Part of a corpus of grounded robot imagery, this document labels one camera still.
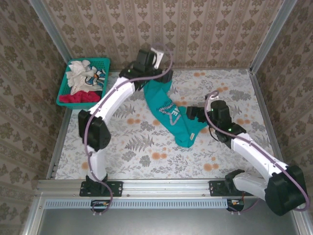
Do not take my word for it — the teal printed t-shirt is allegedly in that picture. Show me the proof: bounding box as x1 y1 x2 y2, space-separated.
143 79 208 148

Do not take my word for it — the teal plastic basket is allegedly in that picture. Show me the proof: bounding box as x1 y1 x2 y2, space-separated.
56 57 111 110

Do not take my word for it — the white blue orange printed t-shirt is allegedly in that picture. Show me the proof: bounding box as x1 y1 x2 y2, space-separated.
83 65 107 92

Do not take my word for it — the floral table cover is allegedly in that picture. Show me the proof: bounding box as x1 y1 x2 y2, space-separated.
55 68 282 181

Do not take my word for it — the red t-shirt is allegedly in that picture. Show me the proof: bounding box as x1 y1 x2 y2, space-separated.
59 90 101 104

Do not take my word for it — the grey metal panel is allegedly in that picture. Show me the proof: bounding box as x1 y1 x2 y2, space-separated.
23 207 303 235

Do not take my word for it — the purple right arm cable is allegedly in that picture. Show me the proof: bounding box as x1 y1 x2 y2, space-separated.
204 90 310 215

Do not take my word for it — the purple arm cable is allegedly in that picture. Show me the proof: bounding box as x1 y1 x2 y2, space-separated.
204 90 310 215
83 43 174 217

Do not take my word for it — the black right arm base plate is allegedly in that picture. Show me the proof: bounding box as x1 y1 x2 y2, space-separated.
209 180 255 197

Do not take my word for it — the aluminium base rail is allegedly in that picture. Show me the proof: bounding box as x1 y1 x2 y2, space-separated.
36 179 269 198

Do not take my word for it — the grey slotted cable duct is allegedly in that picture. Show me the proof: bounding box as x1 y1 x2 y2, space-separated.
44 198 227 210

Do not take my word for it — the aluminium frame post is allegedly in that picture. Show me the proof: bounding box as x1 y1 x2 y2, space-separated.
249 0 298 74
28 0 74 65

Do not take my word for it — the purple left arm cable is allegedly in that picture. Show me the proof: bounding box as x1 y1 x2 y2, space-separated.
83 43 174 217

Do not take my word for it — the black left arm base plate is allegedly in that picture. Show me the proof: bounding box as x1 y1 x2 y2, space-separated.
79 180 123 197

